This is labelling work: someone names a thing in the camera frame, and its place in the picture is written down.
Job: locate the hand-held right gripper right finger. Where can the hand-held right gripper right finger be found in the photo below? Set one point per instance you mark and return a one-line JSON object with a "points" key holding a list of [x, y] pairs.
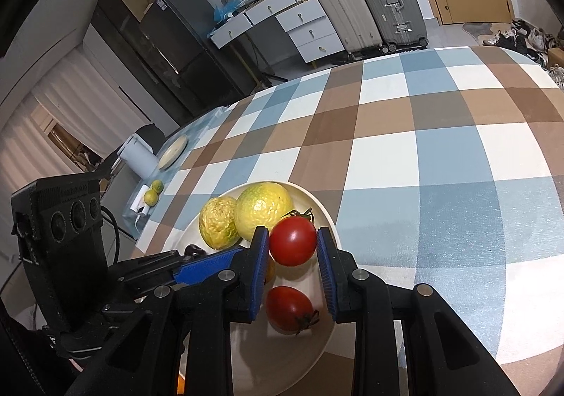
{"points": [[326, 277]]}

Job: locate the green lime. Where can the green lime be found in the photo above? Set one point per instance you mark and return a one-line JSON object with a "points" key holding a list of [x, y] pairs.
{"points": [[157, 186], [151, 198]]}

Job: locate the yellow wrinkled passion fruit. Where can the yellow wrinkled passion fruit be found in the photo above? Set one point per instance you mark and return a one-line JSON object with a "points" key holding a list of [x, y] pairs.
{"points": [[219, 223], [264, 211]]}

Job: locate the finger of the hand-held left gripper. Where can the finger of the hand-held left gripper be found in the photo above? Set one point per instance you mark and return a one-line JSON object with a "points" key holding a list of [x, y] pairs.
{"points": [[150, 266], [207, 266]]}

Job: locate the dark glass-door cabinet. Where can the dark glass-door cabinet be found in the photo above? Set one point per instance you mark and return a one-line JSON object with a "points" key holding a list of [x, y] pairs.
{"points": [[119, 39]]}

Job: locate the cream round plate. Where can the cream round plate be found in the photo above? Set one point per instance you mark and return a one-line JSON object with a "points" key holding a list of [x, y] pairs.
{"points": [[273, 356]]}

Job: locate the red tomato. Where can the red tomato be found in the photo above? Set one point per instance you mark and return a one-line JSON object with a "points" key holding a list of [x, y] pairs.
{"points": [[293, 241], [288, 308]]}

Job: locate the grey refrigerator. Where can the grey refrigerator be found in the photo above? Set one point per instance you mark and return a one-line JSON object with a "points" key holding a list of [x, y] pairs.
{"points": [[185, 34]]}

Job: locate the white curtain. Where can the white curtain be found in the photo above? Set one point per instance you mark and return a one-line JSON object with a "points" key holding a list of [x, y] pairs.
{"points": [[88, 96]]}

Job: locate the beige suitcase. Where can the beige suitcase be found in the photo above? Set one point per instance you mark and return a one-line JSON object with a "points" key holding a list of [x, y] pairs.
{"points": [[341, 8]]}

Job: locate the grey door mat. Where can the grey door mat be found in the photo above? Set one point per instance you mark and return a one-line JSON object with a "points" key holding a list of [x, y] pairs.
{"points": [[480, 28]]}

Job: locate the cardboard box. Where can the cardboard box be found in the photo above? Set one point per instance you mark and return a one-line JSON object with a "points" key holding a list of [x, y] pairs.
{"points": [[556, 55]]}

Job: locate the small cream plate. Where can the small cream plate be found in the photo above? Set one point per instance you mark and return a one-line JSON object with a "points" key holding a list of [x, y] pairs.
{"points": [[172, 151]]}

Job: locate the white drawer desk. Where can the white drawer desk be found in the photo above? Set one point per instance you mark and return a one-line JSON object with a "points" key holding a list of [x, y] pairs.
{"points": [[304, 21]]}

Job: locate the white kettle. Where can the white kettle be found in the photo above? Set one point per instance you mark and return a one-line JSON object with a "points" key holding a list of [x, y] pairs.
{"points": [[139, 156]]}

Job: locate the white charger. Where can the white charger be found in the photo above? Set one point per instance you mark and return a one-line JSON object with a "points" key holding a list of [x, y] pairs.
{"points": [[139, 206]]}

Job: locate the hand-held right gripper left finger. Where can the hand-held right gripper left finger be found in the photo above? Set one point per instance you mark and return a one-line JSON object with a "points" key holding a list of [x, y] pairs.
{"points": [[260, 277]]}

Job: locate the blue plastic bag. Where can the blue plastic bag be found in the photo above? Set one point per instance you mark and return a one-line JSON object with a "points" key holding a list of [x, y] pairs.
{"points": [[227, 8]]}

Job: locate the pile of sneakers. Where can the pile of sneakers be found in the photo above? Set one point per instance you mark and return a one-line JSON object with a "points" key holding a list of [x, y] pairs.
{"points": [[528, 36]]}

